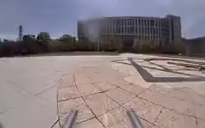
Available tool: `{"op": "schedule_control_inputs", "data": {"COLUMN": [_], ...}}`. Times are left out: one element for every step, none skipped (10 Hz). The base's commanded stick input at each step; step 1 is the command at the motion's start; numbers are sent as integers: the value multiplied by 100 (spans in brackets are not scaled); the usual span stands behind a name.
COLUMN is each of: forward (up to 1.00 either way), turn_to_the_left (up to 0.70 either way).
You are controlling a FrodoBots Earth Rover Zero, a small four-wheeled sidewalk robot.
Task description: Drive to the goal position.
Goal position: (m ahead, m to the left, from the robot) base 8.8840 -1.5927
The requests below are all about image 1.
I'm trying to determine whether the large grey curved building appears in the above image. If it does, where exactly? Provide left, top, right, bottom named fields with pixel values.
left=77, top=14, right=183, bottom=51

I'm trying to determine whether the row of trees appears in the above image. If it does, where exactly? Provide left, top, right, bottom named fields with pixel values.
left=0, top=31, right=188, bottom=58

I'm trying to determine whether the robot's own part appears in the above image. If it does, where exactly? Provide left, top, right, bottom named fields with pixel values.
left=61, top=110, right=79, bottom=128
left=126, top=109, right=144, bottom=128

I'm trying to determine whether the tall tower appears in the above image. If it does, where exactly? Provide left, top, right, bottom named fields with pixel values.
left=18, top=24, right=24, bottom=42

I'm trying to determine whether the low grey building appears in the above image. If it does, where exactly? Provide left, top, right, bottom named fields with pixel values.
left=182, top=31, right=205, bottom=57

